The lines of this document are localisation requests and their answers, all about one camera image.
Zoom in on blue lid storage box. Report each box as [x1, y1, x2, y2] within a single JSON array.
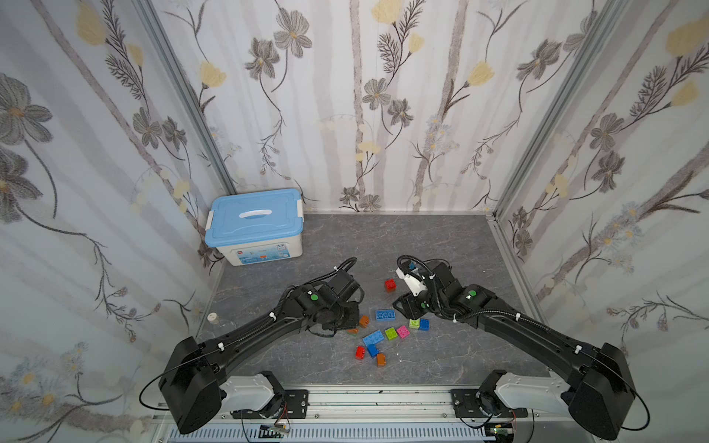
[[205, 188, 304, 267]]

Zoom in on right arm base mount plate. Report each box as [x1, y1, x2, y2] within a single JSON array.
[[450, 389, 529, 420]]

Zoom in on lime green lego brick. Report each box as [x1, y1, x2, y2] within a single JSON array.
[[385, 328, 398, 341]]

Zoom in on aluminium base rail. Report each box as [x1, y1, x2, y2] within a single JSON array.
[[150, 385, 593, 442]]

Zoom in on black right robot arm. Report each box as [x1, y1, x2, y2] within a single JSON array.
[[393, 255, 639, 440]]

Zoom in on light blue long lego brick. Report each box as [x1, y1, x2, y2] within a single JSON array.
[[375, 309, 396, 322]]

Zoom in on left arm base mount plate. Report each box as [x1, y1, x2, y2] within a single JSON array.
[[258, 389, 309, 420]]

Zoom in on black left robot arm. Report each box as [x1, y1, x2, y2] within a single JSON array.
[[158, 258, 365, 435]]

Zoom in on aluminium frame corner post left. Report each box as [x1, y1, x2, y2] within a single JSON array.
[[132, 0, 237, 195]]

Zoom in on light blue long brick studs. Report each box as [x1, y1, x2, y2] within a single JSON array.
[[363, 330, 385, 347]]

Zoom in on pink lego brick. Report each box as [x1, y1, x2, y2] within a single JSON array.
[[396, 326, 410, 339]]

